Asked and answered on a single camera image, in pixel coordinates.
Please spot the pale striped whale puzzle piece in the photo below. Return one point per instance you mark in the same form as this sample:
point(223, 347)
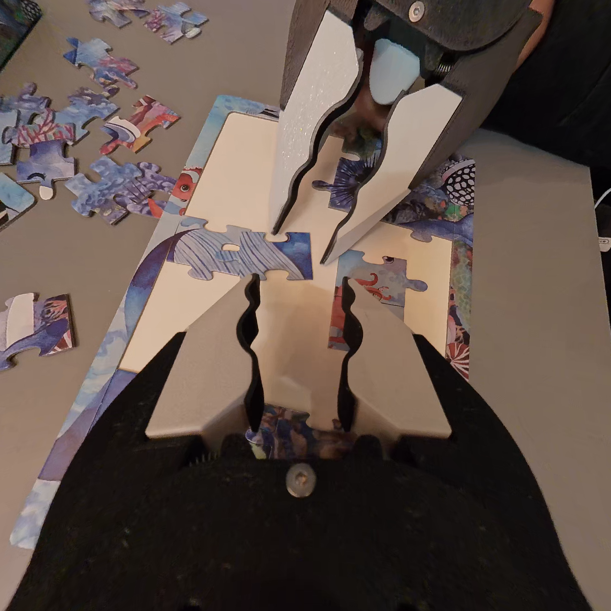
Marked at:
point(200, 253)

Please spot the cream jigsaw puzzle tray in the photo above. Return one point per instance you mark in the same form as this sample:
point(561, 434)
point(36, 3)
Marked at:
point(224, 167)

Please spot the assembled sea urchin puzzle section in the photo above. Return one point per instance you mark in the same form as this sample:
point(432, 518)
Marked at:
point(429, 210)

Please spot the octopus puzzle piece pair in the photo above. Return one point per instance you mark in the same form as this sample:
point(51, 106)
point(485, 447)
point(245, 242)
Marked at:
point(335, 329)

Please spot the white banded purple puzzle piece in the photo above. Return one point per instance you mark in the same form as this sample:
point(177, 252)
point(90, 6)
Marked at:
point(43, 334)

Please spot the scattered loose puzzle pieces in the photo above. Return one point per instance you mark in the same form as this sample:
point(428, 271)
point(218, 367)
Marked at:
point(114, 191)

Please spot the octopus puzzle piece with eye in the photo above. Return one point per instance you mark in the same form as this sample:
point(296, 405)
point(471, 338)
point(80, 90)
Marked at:
point(382, 281)

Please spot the person's right hand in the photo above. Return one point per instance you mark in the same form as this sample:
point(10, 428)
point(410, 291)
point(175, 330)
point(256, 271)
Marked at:
point(367, 110)

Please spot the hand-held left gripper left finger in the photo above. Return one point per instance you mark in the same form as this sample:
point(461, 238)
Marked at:
point(205, 382)

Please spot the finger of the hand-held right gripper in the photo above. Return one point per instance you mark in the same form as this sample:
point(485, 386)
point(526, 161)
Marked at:
point(420, 133)
point(315, 95)

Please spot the person's right forearm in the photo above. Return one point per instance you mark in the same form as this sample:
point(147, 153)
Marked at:
point(542, 24)

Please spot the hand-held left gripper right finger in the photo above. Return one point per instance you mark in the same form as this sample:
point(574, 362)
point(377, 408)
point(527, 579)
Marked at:
point(396, 382)

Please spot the person's black clothing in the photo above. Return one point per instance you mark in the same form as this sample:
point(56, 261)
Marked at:
point(573, 71)

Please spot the dark cornered whale puzzle piece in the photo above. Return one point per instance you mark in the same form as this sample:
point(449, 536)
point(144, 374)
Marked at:
point(267, 260)

